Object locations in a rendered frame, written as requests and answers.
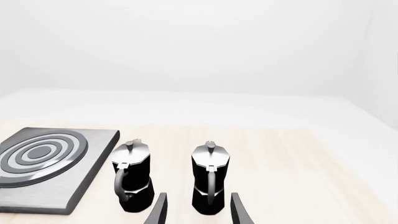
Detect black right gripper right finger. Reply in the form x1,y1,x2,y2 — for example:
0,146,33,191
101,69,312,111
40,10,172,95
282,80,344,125
230,192,255,224

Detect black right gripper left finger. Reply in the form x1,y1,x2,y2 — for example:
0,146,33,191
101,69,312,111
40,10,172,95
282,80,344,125
143,192,168,224

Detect flat black stove plate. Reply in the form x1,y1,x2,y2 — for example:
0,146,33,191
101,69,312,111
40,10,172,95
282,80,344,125
0,127,121,215

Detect black moka pot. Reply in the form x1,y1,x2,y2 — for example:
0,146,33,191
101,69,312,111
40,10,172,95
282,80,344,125
111,138,155,213
191,140,231,216

